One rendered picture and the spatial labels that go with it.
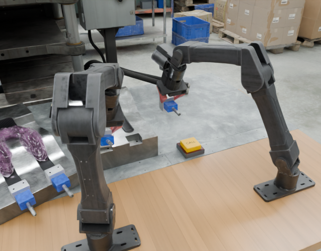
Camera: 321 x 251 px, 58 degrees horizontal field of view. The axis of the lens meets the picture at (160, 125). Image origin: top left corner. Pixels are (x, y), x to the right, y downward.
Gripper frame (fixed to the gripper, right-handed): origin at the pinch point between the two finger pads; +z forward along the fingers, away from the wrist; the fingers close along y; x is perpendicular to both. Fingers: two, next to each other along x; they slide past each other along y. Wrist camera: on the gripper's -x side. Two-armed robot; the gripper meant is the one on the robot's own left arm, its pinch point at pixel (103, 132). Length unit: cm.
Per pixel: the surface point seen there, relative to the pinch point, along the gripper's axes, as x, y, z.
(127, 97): -24.6, -16.4, 9.6
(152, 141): 3.4, -17.6, 4.1
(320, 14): -250, -398, 80
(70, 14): -76, 0, 2
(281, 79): -145, -268, 117
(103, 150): 1.7, -0.6, 8.0
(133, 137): -0.8, -11.6, 5.7
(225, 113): -12, -61, 11
